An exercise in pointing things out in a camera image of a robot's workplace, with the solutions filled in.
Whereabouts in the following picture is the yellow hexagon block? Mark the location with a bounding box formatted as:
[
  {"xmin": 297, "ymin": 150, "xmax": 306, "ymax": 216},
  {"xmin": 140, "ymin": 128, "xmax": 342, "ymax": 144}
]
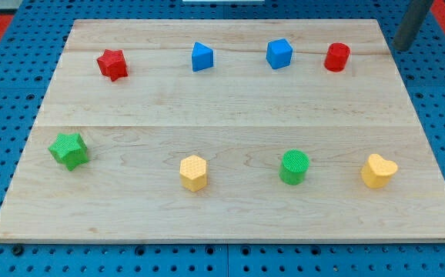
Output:
[{"xmin": 179, "ymin": 155, "xmax": 208, "ymax": 192}]

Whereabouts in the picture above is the yellow heart block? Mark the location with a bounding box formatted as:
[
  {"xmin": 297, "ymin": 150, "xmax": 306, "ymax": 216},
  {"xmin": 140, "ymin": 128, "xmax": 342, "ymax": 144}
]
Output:
[{"xmin": 360, "ymin": 153, "xmax": 398, "ymax": 189}]

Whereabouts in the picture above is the wooden board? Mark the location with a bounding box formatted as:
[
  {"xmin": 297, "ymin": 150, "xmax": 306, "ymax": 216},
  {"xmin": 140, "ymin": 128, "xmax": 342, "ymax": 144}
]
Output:
[{"xmin": 0, "ymin": 19, "xmax": 445, "ymax": 244}]

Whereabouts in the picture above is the blue triangular block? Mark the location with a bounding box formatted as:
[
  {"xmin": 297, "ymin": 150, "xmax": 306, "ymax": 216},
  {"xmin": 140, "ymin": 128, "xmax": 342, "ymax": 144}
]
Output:
[{"xmin": 191, "ymin": 42, "xmax": 214, "ymax": 72}]

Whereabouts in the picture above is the green cylinder block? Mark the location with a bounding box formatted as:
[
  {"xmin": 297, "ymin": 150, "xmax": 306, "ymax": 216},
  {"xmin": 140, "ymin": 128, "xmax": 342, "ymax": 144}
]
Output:
[{"xmin": 279, "ymin": 149, "xmax": 309, "ymax": 185}]

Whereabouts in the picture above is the red cylinder block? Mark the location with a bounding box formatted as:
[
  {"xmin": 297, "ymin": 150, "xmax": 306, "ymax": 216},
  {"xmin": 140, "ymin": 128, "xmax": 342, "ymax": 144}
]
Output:
[{"xmin": 324, "ymin": 42, "xmax": 350, "ymax": 72}]

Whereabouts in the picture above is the green star block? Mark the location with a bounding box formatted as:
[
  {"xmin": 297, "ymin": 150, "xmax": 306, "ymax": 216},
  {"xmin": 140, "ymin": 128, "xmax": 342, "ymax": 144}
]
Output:
[{"xmin": 48, "ymin": 133, "xmax": 89, "ymax": 171}]

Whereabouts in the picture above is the red star block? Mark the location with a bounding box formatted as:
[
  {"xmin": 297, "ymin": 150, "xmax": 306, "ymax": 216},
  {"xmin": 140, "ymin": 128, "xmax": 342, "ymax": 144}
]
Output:
[{"xmin": 96, "ymin": 49, "xmax": 128, "ymax": 82}]

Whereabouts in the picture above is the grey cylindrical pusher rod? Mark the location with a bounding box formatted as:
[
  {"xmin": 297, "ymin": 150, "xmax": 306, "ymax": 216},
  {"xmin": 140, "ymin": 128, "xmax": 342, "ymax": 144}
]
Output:
[{"xmin": 392, "ymin": 0, "xmax": 434, "ymax": 52}]

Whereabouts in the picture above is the blue cube block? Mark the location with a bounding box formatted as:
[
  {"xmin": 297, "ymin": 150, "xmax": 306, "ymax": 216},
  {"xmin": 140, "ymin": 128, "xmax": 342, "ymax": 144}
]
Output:
[{"xmin": 266, "ymin": 38, "xmax": 293, "ymax": 69}]

